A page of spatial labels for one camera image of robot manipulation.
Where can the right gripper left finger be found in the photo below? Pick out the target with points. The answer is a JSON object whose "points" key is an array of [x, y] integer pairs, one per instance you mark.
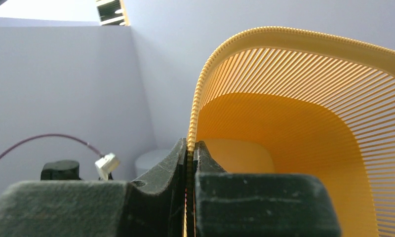
{"points": [[152, 205]]}

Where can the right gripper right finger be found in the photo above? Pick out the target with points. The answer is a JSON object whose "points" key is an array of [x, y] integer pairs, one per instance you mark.
{"points": [[259, 205]]}

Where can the light grey plastic bucket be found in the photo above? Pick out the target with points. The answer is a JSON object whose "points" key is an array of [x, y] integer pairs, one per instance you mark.
{"points": [[148, 160]]}

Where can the yellow mesh waste basket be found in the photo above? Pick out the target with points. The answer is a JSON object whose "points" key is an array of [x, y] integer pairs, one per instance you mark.
{"points": [[281, 100]]}

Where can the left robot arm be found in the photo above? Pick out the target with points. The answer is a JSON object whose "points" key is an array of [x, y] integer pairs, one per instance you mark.
{"points": [[61, 170]]}

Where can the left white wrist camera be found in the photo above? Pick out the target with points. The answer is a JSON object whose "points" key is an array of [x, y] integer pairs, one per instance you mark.
{"points": [[106, 165]]}

